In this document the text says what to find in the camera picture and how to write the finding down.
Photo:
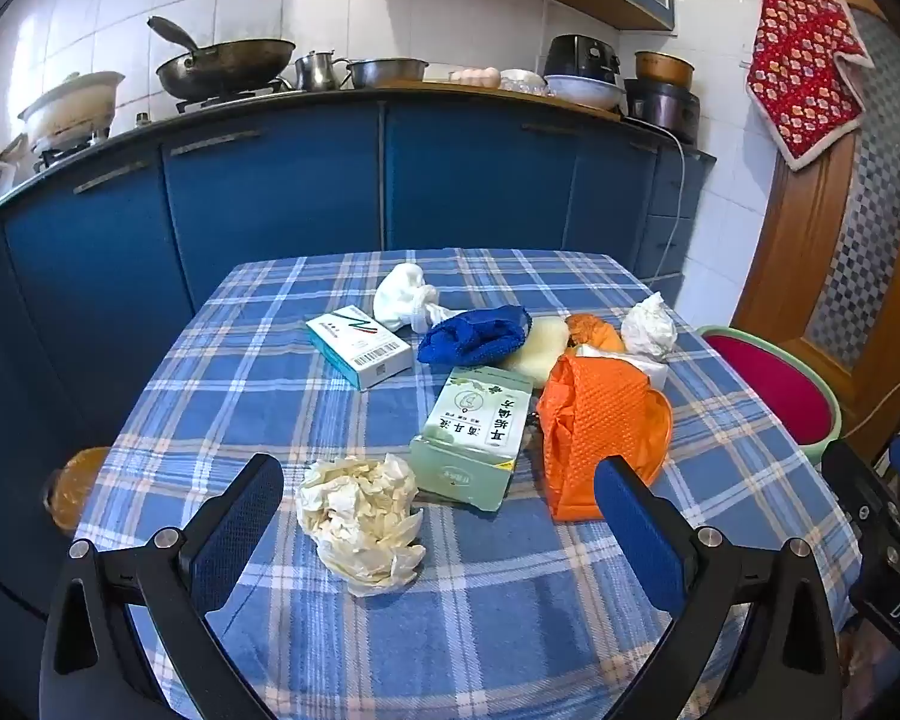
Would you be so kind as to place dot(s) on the blue mesh cloth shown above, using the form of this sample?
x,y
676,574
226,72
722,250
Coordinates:
x,y
472,337

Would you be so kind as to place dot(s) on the black kitchen appliance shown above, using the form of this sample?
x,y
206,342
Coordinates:
x,y
581,56

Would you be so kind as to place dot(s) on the crumpled white tissue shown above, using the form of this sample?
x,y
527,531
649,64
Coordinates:
x,y
649,330

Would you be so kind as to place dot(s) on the blue kitchen cabinet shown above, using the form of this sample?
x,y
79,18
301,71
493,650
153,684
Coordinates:
x,y
270,187

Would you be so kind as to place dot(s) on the pale yellow sponge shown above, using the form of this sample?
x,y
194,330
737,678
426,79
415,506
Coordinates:
x,y
544,349

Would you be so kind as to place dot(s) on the white bowl with blue rim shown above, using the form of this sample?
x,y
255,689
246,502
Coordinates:
x,y
585,92

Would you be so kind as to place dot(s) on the gas stove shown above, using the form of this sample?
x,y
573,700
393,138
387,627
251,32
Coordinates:
x,y
225,101

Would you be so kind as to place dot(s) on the wooden door with glass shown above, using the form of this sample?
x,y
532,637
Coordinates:
x,y
810,240

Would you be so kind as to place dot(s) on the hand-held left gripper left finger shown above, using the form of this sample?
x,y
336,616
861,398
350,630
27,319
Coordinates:
x,y
240,525

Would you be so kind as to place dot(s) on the blue plaid tablecloth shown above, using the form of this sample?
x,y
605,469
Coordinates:
x,y
495,615

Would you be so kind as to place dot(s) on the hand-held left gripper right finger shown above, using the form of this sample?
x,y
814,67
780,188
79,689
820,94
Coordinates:
x,y
637,532

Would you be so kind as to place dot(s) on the green medicine box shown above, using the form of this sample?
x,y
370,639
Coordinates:
x,y
472,427

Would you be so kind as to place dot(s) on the white knotted cloth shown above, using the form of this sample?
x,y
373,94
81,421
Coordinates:
x,y
401,292

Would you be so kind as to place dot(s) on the amber jar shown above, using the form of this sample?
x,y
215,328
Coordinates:
x,y
75,487

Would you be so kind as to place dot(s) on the steel kettle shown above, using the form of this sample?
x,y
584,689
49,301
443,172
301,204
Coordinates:
x,y
319,71

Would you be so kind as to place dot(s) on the white plastic packet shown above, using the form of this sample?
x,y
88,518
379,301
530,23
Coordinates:
x,y
645,369

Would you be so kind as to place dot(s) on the egg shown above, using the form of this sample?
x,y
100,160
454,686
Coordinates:
x,y
458,76
475,75
491,75

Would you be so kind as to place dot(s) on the cream paper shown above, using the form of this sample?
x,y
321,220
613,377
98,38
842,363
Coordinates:
x,y
360,517

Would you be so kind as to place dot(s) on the steel bowl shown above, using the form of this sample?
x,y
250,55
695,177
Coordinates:
x,y
386,73

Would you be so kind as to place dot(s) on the clear plastic tray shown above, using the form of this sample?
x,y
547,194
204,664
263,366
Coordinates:
x,y
523,82

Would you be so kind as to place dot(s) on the dark metal wok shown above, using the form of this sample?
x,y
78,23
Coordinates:
x,y
225,67

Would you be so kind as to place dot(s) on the white cooking pot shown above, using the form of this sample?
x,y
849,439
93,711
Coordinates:
x,y
67,109

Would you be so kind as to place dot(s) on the red patterned cloth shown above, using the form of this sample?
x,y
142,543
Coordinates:
x,y
802,52

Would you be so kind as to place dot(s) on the dark electric cooker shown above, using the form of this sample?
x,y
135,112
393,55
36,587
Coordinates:
x,y
664,109

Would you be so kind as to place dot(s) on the red basin with green rim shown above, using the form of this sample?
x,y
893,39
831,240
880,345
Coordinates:
x,y
772,390

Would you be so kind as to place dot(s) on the brown pot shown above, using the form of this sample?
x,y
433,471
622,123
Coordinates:
x,y
664,69

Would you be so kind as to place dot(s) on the white medicine box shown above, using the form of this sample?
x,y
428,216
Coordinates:
x,y
360,349

